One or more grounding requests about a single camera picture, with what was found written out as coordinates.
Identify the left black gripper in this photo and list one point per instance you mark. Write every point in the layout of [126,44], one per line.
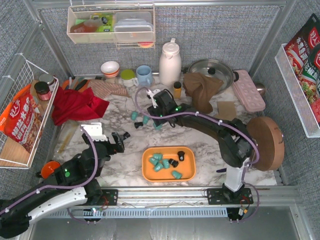
[114,143]

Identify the silver lid glass jar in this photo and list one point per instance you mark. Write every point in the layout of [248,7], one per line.
[47,78]

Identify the clear plastic food container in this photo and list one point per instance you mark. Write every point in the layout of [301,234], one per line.
[133,26]

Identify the black coffee capsule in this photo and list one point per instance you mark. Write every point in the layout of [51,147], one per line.
[181,155]
[173,162]
[138,124]
[126,135]

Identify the orange spice bottle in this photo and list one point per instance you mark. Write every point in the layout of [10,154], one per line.
[177,90]

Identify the brown cloth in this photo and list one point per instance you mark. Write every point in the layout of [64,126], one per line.
[201,89]

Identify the orange cup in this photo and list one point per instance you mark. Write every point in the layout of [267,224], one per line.
[49,168]

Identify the red snack bag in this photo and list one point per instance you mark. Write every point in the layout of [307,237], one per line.
[20,121]

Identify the red lid glass jar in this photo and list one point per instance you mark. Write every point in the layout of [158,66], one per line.
[42,90]

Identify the steel pot with lid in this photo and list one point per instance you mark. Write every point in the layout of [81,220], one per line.
[216,69]

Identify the orange plastic tray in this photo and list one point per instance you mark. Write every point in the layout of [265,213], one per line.
[187,168]

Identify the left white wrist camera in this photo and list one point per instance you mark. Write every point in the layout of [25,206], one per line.
[96,131]

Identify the teal coffee capsule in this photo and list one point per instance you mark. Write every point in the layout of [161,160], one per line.
[145,120]
[158,167]
[158,156]
[165,163]
[134,115]
[153,161]
[157,127]
[177,175]

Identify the white thermos jug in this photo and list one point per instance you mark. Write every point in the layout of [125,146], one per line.
[170,63]

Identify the white orange striped bowl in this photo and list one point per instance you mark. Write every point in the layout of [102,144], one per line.
[110,69]

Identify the green lid white cup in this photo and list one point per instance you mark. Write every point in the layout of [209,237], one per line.
[128,78]

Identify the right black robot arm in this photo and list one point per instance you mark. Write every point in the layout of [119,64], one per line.
[234,141]

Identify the red cloth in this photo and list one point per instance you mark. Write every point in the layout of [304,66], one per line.
[73,105]

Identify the cream wall shelf basket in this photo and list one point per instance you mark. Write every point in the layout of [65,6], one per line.
[82,30]

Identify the blue mug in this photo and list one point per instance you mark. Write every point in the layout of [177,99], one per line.
[144,76]

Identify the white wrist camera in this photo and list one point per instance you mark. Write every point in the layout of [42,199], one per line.
[96,131]
[151,93]

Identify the purple handled knife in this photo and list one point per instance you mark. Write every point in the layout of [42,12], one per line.
[223,170]

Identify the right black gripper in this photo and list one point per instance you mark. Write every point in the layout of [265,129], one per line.
[155,111]

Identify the striped beige cloth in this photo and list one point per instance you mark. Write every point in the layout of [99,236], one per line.
[102,89]

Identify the pink egg tray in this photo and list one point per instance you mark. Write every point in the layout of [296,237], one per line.
[247,93]

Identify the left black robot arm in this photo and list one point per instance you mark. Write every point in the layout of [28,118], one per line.
[74,183]

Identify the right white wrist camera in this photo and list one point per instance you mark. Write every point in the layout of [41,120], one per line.
[151,93]

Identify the white wire wall basket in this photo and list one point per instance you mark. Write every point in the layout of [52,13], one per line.
[12,154]

